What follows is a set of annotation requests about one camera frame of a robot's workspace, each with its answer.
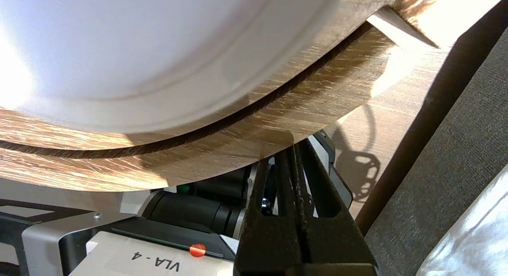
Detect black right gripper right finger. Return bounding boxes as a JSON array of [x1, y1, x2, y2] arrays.
[[293, 138, 378, 276]]

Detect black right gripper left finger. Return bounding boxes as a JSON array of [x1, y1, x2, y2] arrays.
[[233, 148, 304, 276]]

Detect round wooden nightstand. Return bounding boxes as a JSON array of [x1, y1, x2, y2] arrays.
[[0, 22, 453, 193]]

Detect white round puck device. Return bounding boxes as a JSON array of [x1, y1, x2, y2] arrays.
[[0, 0, 346, 134]]

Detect white black robot base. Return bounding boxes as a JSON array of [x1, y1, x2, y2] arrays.
[[0, 129, 354, 276]]

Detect white bed sheet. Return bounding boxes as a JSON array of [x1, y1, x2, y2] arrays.
[[415, 165, 508, 276]]

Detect round wooden side table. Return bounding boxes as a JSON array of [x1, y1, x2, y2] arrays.
[[0, 0, 496, 159]]

